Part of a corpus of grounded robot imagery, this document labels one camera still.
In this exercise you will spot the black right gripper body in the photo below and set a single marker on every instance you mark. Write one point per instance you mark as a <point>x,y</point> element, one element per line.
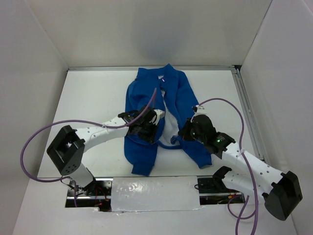
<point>190,133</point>

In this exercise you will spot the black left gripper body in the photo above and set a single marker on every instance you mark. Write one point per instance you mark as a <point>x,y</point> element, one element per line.
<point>147,131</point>

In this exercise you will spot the blue zip jacket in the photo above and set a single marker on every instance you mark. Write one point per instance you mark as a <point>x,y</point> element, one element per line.
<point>176,98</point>

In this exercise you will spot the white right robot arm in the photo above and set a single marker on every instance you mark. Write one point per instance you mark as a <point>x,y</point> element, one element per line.
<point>280,192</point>

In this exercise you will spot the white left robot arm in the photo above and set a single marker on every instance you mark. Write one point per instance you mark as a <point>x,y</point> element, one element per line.
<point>67,148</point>

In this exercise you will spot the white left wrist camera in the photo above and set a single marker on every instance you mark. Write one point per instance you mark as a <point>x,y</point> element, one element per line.
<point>159,115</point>

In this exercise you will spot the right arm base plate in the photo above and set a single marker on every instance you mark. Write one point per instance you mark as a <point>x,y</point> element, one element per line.
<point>213,193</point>

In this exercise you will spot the aluminium frame rail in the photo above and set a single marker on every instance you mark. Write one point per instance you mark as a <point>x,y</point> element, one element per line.
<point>250,120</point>

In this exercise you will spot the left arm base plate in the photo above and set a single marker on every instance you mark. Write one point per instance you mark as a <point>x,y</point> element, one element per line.
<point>98,196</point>

